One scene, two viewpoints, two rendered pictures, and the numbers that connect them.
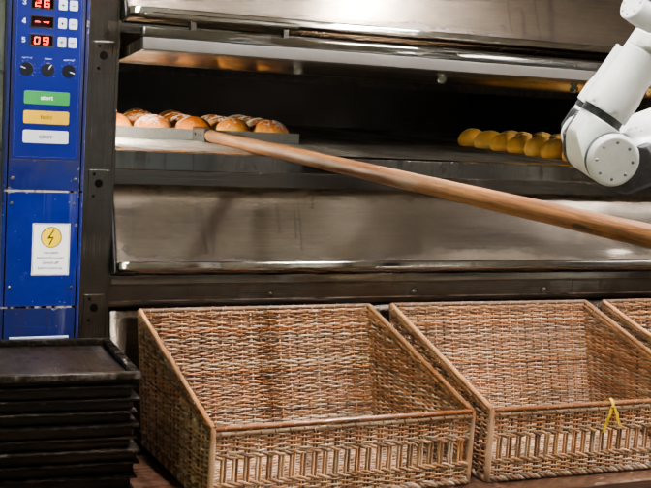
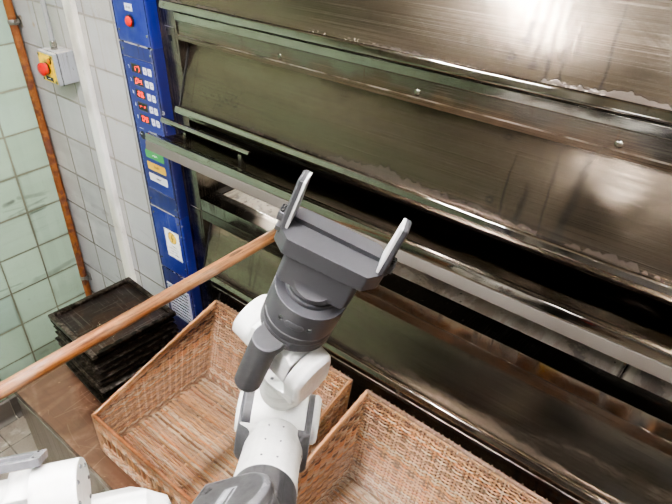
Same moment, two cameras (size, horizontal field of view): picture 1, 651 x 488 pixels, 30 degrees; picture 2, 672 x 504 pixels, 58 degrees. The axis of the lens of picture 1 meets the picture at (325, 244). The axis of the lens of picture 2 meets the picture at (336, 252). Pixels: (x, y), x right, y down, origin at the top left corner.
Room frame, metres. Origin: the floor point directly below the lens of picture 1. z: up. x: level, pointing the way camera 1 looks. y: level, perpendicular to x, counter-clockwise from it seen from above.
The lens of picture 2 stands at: (2.20, -1.16, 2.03)
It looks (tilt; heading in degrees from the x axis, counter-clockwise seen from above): 33 degrees down; 65
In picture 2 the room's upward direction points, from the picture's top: straight up
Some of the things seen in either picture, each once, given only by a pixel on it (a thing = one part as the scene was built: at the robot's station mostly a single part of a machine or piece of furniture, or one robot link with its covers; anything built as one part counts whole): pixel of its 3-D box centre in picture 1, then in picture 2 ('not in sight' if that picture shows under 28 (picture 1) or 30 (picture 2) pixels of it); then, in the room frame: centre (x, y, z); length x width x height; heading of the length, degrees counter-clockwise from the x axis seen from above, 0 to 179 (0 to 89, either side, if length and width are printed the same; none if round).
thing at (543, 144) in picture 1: (577, 146); not in sight; (3.53, -0.71, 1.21); 0.61 x 0.48 x 0.06; 25
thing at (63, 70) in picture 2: not in sight; (57, 65); (2.21, 0.97, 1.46); 0.10 x 0.07 x 0.10; 115
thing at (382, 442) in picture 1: (298, 393); (222, 416); (2.40, 0.03, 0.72); 0.56 x 0.49 x 0.28; 116
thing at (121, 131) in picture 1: (176, 130); not in sight; (3.20, 0.41, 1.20); 0.55 x 0.36 x 0.03; 115
